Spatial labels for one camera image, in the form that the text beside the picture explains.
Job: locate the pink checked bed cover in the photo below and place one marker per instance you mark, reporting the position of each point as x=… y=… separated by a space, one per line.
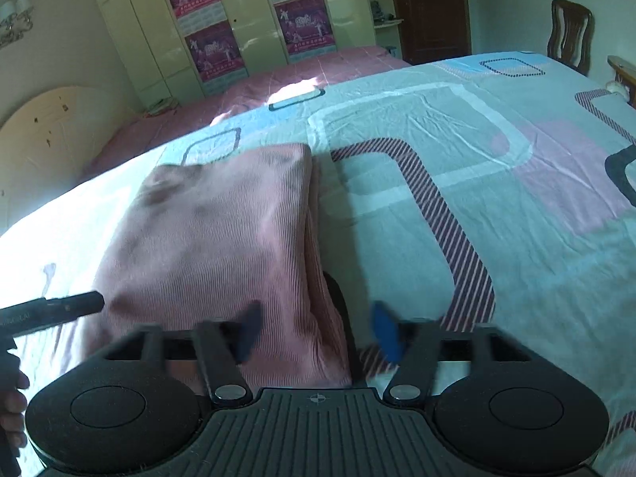
x=278 y=84

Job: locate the pale small object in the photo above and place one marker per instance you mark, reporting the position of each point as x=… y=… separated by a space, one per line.
x=161 y=107

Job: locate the cream rounded headboard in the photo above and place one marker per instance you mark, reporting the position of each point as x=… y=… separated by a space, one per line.
x=54 y=144

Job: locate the person's left hand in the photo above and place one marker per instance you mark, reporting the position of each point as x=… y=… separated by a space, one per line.
x=14 y=407

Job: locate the white corner shelf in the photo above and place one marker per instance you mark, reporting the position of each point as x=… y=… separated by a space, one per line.
x=382 y=20

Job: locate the patterned teal bed sheet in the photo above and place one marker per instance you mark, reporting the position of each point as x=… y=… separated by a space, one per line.
x=447 y=169

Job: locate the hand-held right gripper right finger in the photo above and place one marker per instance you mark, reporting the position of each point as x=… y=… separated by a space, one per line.
x=385 y=330

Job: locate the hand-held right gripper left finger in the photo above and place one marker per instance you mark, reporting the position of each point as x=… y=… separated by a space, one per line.
x=248 y=329

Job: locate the dark wooden chair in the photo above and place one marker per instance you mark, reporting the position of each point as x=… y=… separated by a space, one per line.
x=570 y=30

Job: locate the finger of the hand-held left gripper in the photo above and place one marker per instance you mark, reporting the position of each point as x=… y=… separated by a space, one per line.
x=74 y=303

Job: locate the pale green wardrobe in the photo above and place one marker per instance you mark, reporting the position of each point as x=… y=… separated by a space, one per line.
x=149 y=35

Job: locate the dark brown wooden door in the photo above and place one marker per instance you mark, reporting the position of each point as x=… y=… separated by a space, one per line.
x=430 y=10

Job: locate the pink sweatshirt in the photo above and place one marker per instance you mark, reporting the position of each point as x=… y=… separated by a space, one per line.
x=218 y=248

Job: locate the wooden furniture piece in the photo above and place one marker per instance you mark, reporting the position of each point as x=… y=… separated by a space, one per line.
x=623 y=72

